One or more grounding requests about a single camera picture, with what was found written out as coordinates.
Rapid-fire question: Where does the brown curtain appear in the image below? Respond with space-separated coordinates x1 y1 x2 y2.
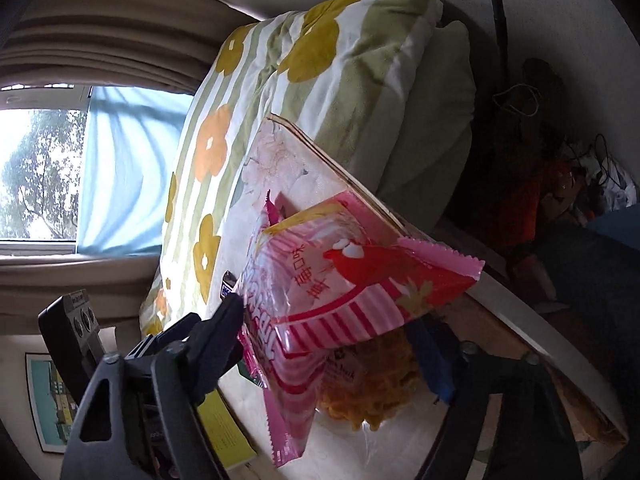
0 255 160 336
1 0 254 94

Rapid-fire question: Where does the framed city picture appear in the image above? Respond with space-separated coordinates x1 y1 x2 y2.
25 352 78 454

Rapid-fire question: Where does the pink floral pillowcase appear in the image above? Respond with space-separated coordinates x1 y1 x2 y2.
218 117 434 324

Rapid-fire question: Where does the pink snack bag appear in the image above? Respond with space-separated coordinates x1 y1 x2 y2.
238 192 484 466

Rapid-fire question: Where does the floral striped quilt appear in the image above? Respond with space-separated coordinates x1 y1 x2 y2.
139 0 475 334

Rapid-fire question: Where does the yellow-green cardboard box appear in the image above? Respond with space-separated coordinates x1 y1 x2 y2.
198 390 257 470

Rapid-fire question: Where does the Snickers chocolate bar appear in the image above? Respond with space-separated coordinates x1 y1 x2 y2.
219 271 238 300

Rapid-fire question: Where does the left brown curtain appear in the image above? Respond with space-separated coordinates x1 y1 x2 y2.
0 255 160 336

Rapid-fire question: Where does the black cable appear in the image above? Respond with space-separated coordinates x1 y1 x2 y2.
480 0 511 76

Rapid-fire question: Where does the right brown curtain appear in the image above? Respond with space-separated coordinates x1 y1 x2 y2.
1 0 254 94

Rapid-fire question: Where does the blue window cloth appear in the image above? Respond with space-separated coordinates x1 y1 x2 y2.
76 87 192 257

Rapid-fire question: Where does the window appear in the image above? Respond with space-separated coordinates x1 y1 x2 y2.
1 82 91 257

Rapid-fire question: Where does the waffle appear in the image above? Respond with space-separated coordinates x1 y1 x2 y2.
317 328 422 431

